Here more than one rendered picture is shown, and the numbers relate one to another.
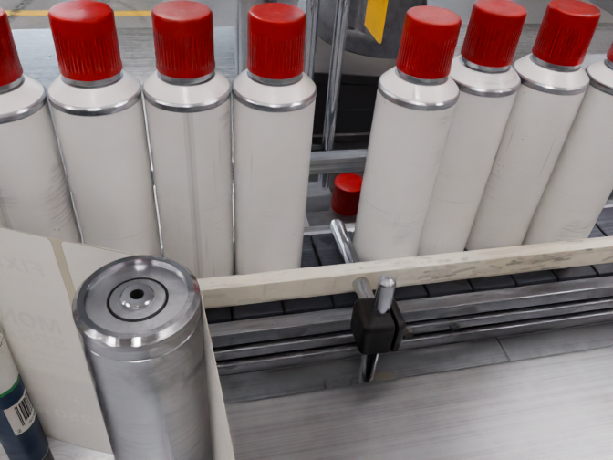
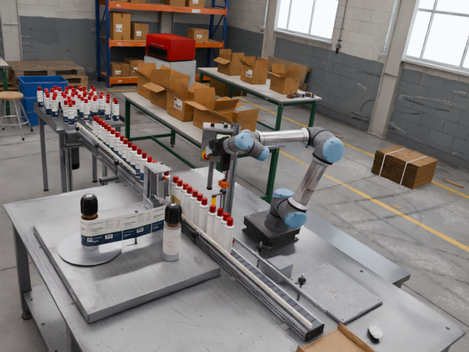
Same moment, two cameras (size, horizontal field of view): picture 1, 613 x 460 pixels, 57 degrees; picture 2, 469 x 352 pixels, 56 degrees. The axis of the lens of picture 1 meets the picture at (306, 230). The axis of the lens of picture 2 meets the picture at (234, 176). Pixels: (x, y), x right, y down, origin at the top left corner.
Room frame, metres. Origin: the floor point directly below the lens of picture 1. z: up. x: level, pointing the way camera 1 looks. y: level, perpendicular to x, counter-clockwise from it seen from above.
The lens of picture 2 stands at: (-0.42, -2.00, 2.18)
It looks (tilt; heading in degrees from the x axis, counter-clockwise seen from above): 24 degrees down; 66
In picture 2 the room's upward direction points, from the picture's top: 7 degrees clockwise
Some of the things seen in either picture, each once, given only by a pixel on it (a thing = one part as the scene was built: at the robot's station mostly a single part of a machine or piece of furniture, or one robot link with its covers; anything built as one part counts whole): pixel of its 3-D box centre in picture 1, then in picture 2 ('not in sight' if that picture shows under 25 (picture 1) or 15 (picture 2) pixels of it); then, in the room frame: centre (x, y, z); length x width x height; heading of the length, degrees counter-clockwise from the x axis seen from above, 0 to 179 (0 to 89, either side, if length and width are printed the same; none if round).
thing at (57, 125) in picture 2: not in sight; (79, 155); (-0.21, 2.26, 0.46); 0.73 x 0.62 x 0.93; 106
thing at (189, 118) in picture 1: (192, 166); (198, 210); (0.31, 0.08, 0.98); 0.05 x 0.05 x 0.20
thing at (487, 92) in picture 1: (460, 147); (218, 225); (0.37, -0.11, 0.98); 0.05 x 0.05 x 0.20
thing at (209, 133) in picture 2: not in sight; (217, 142); (0.39, 0.10, 1.38); 0.17 x 0.10 x 0.19; 161
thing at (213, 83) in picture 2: not in sight; (228, 84); (3.03, 6.64, 0.19); 0.64 x 0.54 x 0.37; 18
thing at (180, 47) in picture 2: not in sight; (169, 72); (1.51, 5.72, 0.61); 0.70 x 0.60 x 1.22; 116
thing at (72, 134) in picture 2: not in sight; (70, 149); (-0.31, 1.80, 0.71); 0.15 x 0.12 x 0.34; 16
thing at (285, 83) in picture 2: not in sight; (283, 79); (2.72, 3.73, 0.97); 0.43 x 0.42 x 0.37; 11
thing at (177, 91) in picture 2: not in sight; (185, 100); (0.90, 2.52, 0.97); 0.45 x 0.38 x 0.37; 18
